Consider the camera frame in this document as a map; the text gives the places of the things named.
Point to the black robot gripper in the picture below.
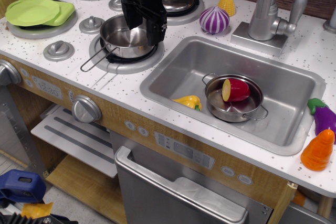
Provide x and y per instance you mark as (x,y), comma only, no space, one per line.
(156,24)

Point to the steel saucepan with wire handle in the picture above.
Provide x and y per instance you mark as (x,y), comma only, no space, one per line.
(115,33)

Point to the grey stove knob back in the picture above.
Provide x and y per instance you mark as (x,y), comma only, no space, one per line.
(115,5)

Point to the grey stove knob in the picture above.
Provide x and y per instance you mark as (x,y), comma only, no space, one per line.
(91,25)
(58,51)
(115,5)

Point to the grey stove knob middle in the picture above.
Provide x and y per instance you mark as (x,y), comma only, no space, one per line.
(91,25)

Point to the grey stove knob front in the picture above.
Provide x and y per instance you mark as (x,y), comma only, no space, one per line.
(58,51)

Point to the steel pot lid right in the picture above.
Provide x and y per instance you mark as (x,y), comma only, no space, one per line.
(175,6)

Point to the black front coil burner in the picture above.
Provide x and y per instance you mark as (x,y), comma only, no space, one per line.
(125,56)

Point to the silver sink basin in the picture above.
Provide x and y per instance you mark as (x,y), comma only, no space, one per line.
(286,91)

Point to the purple striped toy onion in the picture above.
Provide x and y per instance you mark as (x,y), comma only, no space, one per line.
(214,20)

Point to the light green square plate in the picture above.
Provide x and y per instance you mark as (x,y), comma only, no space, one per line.
(65,11)

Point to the yellow toy corn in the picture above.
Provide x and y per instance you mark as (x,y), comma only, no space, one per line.
(228,6)

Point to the yellow toy bell pepper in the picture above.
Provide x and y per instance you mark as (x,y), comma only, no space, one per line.
(191,101)

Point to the silver oven dial centre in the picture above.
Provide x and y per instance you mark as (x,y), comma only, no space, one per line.
(85,110)

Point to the silver oven dial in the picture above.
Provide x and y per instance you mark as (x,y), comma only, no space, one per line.
(85,110)
(9,74)

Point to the red toy pepper half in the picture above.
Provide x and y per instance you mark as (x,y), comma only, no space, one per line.
(234,90)

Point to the light green round plate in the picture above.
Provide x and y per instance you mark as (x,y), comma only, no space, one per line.
(31,12)

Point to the silver toy faucet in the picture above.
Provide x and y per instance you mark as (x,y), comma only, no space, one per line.
(267,32)

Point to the white oven rack shelf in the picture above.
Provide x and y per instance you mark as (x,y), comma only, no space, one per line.
(87,142)

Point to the silver oven dial left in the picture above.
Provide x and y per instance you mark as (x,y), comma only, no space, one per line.
(9,74)

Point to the silver dishwasher door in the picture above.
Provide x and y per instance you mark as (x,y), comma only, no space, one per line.
(157,189)

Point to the purple toy eggplant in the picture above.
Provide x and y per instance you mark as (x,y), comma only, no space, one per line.
(324,117)

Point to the blue clamp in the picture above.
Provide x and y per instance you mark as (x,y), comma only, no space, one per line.
(22,187)

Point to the orange toy carrot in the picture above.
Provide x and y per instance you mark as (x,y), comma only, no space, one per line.
(317,154)

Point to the steel pot with two handles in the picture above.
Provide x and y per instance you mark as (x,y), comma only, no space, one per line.
(249,109)

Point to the silver tap handle far right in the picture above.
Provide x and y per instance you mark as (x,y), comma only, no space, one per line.
(329,25)

